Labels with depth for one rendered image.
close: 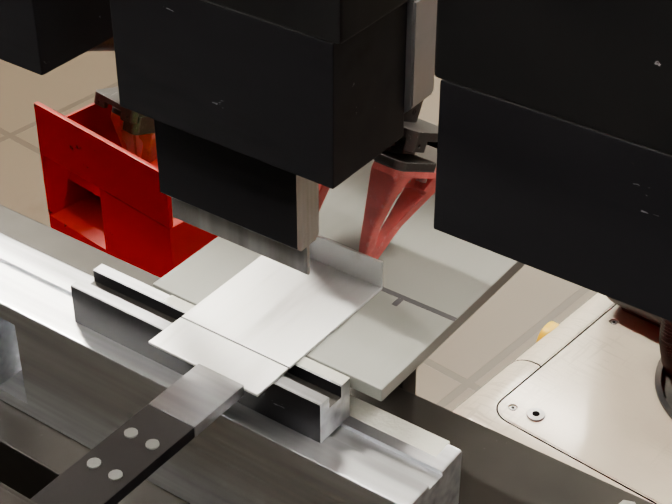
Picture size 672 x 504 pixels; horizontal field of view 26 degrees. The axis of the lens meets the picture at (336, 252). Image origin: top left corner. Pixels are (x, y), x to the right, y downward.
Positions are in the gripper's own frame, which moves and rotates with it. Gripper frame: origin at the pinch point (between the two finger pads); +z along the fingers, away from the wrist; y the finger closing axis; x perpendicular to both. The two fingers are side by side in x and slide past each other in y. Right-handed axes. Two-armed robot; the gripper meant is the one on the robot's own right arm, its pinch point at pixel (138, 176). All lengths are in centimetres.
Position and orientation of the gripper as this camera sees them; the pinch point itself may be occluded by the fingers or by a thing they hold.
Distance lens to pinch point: 156.4
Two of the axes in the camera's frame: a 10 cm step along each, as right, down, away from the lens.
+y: -6.5, 1.8, -7.4
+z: -2.0, 8.9, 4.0
